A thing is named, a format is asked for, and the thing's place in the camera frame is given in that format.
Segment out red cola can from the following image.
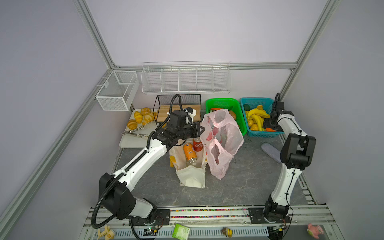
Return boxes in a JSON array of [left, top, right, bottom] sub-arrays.
[[193, 138, 204, 152]]

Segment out pink plastic grocery bag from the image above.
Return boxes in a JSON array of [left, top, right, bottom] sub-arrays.
[[200, 109, 244, 180]]

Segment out orange soda can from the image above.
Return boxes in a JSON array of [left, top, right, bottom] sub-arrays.
[[183, 143, 198, 164]]

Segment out white canvas tote bag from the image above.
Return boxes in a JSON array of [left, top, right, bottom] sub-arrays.
[[170, 138, 208, 189]]

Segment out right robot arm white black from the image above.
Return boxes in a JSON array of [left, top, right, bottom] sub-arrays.
[[264, 93, 316, 222]]

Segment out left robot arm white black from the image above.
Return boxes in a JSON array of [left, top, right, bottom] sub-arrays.
[[91, 94, 205, 229]]

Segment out yellow banana bunch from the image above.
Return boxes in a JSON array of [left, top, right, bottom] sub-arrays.
[[246, 108, 270, 132]]

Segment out teal plastic basket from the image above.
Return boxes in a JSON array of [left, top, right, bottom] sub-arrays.
[[240, 98, 283, 138]]

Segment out grey oval pad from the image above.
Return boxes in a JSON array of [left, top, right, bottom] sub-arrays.
[[261, 143, 282, 164]]

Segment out brown potato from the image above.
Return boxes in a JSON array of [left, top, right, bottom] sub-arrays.
[[229, 111, 237, 120]]

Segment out green plastic basket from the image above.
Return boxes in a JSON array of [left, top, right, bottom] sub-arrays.
[[206, 98, 247, 136]]

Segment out croissant bread right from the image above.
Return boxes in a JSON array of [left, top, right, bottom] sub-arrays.
[[141, 108, 158, 126]]

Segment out croissant bread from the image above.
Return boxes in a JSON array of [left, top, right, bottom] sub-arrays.
[[127, 120, 138, 130], [141, 108, 158, 126], [134, 111, 144, 124]]

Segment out croissant bread middle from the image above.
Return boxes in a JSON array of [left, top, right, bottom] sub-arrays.
[[134, 111, 144, 124]]

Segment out croissant bread front left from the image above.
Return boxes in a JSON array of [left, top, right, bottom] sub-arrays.
[[127, 120, 138, 130]]

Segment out metal tongs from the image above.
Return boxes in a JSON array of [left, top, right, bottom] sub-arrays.
[[121, 126, 155, 139]]

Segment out white bread tray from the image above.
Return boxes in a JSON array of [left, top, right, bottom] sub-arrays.
[[119, 121, 157, 149]]

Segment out green small box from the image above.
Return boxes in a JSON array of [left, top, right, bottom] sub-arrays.
[[172, 224, 191, 240]]

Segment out pink toy figure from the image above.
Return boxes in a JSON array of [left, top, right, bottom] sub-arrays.
[[307, 223, 324, 240]]

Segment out yellow toy banana pieces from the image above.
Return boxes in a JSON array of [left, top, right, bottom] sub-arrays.
[[97, 225, 116, 240]]

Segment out black wire shelf wooden board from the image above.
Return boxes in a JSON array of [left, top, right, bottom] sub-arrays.
[[153, 94, 202, 127]]

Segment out white wire wall basket long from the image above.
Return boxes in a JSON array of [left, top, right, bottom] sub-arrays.
[[141, 61, 232, 95]]

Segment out white mesh wall box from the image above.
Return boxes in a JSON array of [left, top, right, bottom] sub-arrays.
[[96, 71, 139, 112]]

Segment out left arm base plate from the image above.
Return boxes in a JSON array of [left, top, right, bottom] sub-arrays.
[[131, 209, 171, 226]]

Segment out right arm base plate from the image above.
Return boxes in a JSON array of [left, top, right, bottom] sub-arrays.
[[247, 207, 291, 224]]

